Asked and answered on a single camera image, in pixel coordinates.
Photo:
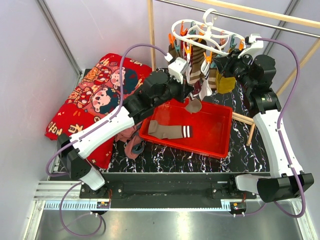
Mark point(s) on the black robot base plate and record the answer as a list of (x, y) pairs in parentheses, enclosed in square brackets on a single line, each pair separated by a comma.
[(216, 185)]

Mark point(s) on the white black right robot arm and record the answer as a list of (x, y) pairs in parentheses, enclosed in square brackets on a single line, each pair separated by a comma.
[(287, 178)]

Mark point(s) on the red plastic bin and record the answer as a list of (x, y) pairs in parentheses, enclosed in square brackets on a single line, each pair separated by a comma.
[(211, 127)]

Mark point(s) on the pink and teal garment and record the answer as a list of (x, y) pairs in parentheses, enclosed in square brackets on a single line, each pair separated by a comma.
[(135, 145)]

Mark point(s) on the brown hanging sock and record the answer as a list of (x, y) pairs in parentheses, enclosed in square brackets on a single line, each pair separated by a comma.
[(196, 59)]

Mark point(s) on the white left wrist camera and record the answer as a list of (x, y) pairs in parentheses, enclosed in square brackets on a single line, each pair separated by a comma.
[(177, 67)]

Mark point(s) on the white sock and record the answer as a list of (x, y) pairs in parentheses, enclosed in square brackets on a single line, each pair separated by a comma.
[(189, 67), (205, 87)]

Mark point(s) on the maroon striped cuff sock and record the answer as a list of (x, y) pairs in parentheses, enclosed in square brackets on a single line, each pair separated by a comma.
[(194, 105)]

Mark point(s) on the taupe ribbed sock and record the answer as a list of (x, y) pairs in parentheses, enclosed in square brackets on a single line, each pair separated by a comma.
[(169, 131)]

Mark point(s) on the white round clip hanger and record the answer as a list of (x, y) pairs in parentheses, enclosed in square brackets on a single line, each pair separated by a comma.
[(205, 35)]

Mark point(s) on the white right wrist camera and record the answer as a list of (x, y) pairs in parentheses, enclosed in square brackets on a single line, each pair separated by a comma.
[(253, 44)]

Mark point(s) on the wooden rack frame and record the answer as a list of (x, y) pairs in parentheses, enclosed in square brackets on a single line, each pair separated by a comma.
[(283, 19)]

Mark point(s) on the mustard yellow hanging sock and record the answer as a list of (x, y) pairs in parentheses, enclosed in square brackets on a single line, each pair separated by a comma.
[(224, 85)]

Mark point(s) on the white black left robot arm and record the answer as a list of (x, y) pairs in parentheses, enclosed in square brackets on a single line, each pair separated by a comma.
[(157, 89)]

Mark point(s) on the red cartoon bear pillow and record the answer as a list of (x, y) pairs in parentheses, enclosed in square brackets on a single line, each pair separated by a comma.
[(97, 94)]

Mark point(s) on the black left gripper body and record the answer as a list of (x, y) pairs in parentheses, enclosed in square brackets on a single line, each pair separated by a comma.
[(176, 90)]

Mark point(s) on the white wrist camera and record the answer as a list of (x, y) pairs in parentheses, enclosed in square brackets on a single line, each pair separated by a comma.
[(253, 44), (177, 67)]

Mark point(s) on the tan sock brown cuff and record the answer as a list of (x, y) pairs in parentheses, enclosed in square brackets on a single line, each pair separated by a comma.
[(172, 51)]

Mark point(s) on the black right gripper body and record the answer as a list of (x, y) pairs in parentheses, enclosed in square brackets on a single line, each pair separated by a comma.
[(238, 68)]

